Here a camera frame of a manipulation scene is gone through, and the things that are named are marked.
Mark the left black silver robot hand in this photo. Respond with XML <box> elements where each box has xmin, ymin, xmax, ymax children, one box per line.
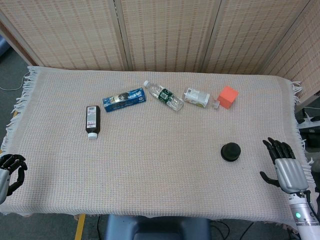
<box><xmin>0</xmin><ymin>153</ymin><xmax>29</xmax><ymax>205</ymax></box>

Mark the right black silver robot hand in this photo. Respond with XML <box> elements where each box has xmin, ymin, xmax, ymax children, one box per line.
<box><xmin>259</xmin><ymin>136</ymin><xmax>310</xmax><ymax>194</ymax></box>

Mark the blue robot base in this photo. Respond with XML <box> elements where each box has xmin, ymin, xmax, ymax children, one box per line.
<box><xmin>104</xmin><ymin>214</ymin><xmax>212</xmax><ymax>240</ymax></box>

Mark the black white equipment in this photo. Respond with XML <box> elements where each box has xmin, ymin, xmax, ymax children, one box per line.
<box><xmin>296</xmin><ymin>107</ymin><xmax>320</xmax><ymax>154</ymax></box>

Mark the yellow floor tape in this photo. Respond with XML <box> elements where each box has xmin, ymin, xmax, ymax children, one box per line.
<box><xmin>74</xmin><ymin>214</ymin><xmax>86</xmax><ymax>240</ymax></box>

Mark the dark brown bottle white cap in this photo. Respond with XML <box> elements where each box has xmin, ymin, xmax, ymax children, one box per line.
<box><xmin>85</xmin><ymin>105</ymin><xmax>101</xmax><ymax>140</ymax></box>

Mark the orange cube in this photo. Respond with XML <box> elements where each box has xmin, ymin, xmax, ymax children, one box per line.
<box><xmin>216</xmin><ymin>85</ymin><xmax>239</xmax><ymax>110</ymax></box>

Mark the bamboo folding screen panel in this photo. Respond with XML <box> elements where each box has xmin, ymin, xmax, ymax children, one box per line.
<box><xmin>202</xmin><ymin>0</ymin><xmax>313</xmax><ymax>76</ymax></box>
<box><xmin>0</xmin><ymin>0</ymin><xmax>126</xmax><ymax>72</ymax></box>
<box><xmin>113</xmin><ymin>0</ymin><xmax>222</xmax><ymax>73</ymax></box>
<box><xmin>262</xmin><ymin>0</ymin><xmax>320</xmax><ymax>104</ymax></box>

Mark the blue toothpaste box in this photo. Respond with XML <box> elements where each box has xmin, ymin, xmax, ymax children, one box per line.
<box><xmin>101</xmin><ymin>87</ymin><xmax>148</xmax><ymax>113</ymax></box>

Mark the beige woven fringed tablecloth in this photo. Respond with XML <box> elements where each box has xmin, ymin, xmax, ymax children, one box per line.
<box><xmin>0</xmin><ymin>65</ymin><xmax>316</xmax><ymax>227</ymax></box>

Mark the clear water bottle green label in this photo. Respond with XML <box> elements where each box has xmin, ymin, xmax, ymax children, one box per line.
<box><xmin>143</xmin><ymin>80</ymin><xmax>185</xmax><ymax>112</ymax></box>

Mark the black floor cable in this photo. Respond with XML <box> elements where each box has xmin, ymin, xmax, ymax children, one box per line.
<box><xmin>209</xmin><ymin>219</ymin><xmax>254</xmax><ymax>240</ymax></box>

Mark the white floor cable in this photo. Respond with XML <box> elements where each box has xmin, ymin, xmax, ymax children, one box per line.
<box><xmin>0</xmin><ymin>73</ymin><xmax>30</xmax><ymax>92</ymax></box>

